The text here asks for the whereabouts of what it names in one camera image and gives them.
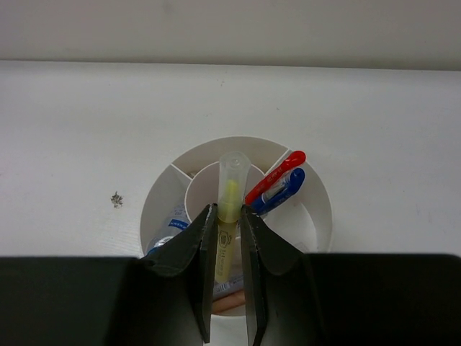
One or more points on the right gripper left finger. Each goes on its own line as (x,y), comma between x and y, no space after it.
(163,298)

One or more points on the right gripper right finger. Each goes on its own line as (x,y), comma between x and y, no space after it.
(296,298)

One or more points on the purple gel pen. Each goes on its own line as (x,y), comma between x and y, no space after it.
(234,284)

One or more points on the clear blue-capped glue bottle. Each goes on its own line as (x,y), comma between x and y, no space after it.
(175,223)

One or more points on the blue ballpoint pen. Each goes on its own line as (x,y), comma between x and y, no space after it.
(283,189)

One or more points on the red ballpoint pen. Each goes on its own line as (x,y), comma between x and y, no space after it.
(295,159)

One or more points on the pale yellow gel pen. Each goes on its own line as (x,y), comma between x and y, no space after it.
(233,174)

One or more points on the white round compartment container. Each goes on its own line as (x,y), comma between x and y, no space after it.
(305,220)

